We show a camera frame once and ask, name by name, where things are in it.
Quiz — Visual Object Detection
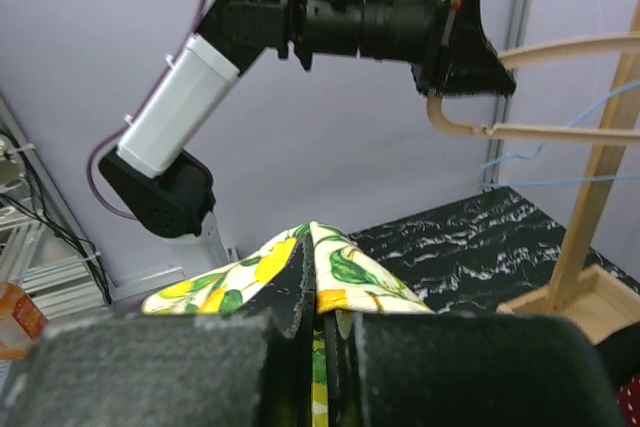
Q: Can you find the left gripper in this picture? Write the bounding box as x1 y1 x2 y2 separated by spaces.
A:
412 0 516 97

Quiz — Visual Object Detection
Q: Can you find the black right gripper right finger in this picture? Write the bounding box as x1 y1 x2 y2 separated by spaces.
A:
309 241 629 427

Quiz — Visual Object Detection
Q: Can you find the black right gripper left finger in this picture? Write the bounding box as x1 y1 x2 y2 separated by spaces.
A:
9 234 314 427

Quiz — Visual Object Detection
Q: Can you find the lemon print skirt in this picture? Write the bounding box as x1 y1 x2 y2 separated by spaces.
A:
141 221 431 426

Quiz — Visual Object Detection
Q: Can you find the light blue wire hanger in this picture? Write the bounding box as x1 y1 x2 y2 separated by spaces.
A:
478 79 640 191

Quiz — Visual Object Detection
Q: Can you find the black skirt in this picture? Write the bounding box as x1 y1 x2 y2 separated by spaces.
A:
595 323 640 389

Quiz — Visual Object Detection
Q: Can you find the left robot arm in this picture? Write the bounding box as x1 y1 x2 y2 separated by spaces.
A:
99 0 516 239

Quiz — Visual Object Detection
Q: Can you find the red polka dot skirt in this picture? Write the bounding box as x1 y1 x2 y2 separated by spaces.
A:
617 375 640 427

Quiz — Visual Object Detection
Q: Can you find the wooden clothes rack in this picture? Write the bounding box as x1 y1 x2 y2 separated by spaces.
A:
497 11 639 344

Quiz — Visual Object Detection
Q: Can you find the orange carton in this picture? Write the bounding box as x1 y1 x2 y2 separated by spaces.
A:
0 281 48 360

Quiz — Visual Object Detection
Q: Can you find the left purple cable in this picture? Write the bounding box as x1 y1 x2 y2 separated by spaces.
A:
87 0 224 221

